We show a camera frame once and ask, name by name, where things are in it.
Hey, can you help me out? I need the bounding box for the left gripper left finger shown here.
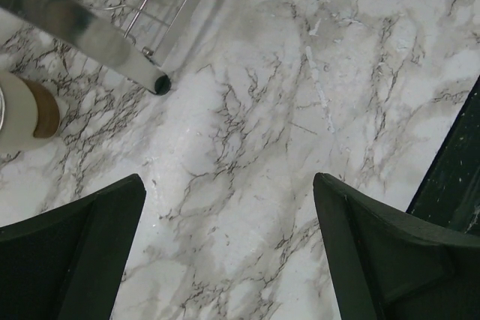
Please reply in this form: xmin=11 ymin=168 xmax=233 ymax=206
xmin=1 ymin=174 xmax=146 ymax=319

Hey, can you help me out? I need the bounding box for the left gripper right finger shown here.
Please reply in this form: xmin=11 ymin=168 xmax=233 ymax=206
xmin=313 ymin=173 xmax=479 ymax=319

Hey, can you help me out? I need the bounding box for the cream cup brown band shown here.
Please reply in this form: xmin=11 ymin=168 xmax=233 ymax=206
xmin=1 ymin=70 xmax=61 ymax=154

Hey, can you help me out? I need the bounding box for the steel two-tier dish rack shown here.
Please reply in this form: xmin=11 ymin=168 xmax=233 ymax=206
xmin=1 ymin=0 xmax=214 ymax=96

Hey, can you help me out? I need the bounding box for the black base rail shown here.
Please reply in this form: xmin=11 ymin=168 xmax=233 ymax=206
xmin=406 ymin=82 xmax=480 ymax=236

